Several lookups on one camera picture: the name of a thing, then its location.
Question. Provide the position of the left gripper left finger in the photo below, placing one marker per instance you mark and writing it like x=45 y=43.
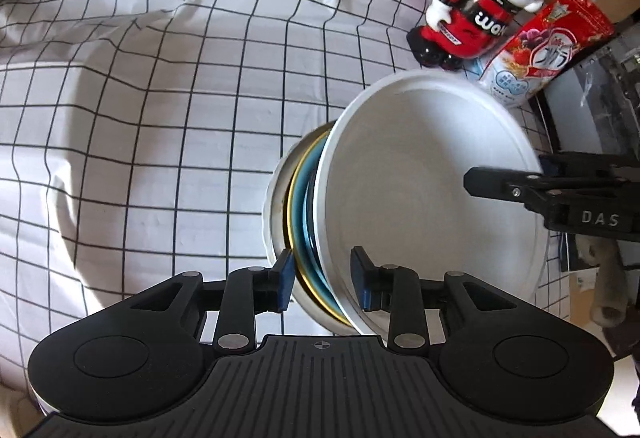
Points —
x=248 y=292

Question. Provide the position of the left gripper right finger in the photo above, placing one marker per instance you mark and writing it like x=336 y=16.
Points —
x=396 y=291

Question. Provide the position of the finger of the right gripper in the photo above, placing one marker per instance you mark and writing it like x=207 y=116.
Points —
x=576 y=165
x=535 y=191

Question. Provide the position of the stainless steel bowl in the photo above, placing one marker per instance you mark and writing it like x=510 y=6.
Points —
x=276 y=201

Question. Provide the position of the blue ceramic bowl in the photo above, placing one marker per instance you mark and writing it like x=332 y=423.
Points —
x=305 y=217

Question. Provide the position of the white bowl with yellow rim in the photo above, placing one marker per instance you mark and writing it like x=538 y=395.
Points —
x=295 y=227

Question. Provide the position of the tall white ceramic bowl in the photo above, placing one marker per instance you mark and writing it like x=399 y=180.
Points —
x=390 y=180

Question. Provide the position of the white bowl with pink flowers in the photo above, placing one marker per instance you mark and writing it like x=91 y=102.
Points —
x=301 y=294

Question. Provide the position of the white glass pc case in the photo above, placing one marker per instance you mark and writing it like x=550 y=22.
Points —
x=593 y=107

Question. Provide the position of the red cereal bag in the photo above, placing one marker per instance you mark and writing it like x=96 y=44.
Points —
x=542 y=48

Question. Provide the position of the red white robot figurine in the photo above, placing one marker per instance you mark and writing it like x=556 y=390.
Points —
x=459 y=30

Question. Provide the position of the white checkered tablecloth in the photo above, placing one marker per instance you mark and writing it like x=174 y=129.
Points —
x=138 y=138

